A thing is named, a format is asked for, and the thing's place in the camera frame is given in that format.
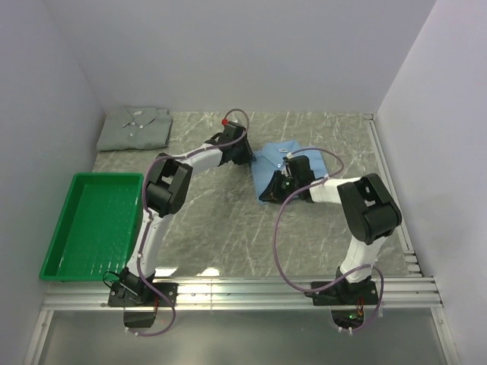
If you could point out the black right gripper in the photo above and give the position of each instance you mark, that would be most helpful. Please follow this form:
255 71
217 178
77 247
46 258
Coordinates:
272 193

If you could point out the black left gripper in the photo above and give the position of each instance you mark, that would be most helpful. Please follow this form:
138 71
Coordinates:
247 157

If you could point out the light blue long sleeve shirt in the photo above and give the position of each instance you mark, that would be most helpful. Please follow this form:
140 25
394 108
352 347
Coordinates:
270 159

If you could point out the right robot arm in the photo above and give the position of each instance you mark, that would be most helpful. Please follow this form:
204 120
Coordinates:
370 212

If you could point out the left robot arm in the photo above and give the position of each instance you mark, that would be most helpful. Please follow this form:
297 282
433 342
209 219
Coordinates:
164 193

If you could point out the folded grey shirt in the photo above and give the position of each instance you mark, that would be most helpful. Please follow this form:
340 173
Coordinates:
135 128

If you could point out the green plastic tray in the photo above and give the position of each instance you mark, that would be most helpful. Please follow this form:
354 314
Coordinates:
97 227

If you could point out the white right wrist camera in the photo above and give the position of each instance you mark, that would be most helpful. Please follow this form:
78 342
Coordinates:
287 165

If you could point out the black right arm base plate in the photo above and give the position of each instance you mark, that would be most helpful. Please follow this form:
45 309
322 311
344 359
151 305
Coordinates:
357 295

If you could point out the aluminium right side rail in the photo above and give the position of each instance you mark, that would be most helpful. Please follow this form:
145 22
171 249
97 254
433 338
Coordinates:
404 237

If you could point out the aluminium rail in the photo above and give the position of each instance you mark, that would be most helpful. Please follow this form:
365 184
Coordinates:
404 237
214 294

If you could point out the aluminium front rail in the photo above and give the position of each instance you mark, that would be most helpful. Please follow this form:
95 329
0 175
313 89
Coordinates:
214 294

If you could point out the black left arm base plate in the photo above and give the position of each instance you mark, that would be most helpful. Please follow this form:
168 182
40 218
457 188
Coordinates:
140 302

